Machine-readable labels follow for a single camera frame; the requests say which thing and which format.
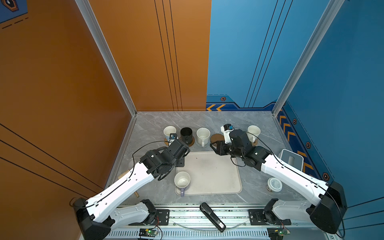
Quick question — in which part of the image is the round wooden coaster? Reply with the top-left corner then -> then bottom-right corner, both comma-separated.
210,134 -> 225,146

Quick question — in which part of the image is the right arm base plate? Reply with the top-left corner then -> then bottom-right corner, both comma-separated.
248,209 -> 292,226

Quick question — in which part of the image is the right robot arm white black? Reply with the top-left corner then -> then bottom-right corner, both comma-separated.
210,129 -> 348,235

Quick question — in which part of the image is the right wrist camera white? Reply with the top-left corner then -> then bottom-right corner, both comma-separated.
221,124 -> 234,144

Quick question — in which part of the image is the white tissue box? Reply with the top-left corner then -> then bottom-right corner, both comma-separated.
279,149 -> 304,171

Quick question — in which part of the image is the wooden mallet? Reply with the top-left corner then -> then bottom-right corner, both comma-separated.
118,170 -> 140,198

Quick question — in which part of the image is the white mug purple handle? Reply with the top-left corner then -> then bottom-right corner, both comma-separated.
174,172 -> 191,197

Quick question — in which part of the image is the right circuit board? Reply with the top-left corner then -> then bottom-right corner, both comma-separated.
267,229 -> 285,240

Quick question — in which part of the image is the light blue mug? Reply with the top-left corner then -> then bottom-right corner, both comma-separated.
163,126 -> 177,141

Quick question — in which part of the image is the beige serving tray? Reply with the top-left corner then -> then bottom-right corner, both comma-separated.
176,151 -> 243,196

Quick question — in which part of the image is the black stapler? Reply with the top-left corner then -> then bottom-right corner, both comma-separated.
200,202 -> 226,233

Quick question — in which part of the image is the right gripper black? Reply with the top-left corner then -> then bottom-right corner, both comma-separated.
209,140 -> 245,160

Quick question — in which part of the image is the left green circuit board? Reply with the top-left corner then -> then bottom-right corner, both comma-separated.
138,228 -> 161,240

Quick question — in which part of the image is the black mug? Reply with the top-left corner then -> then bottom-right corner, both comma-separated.
181,127 -> 194,143

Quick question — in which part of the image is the glossy dark brown coaster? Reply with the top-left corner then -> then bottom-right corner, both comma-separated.
180,137 -> 195,147

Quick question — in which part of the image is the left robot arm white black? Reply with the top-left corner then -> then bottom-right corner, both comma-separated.
72,140 -> 190,240

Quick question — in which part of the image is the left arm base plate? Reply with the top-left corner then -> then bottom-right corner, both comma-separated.
130,209 -> 170,226

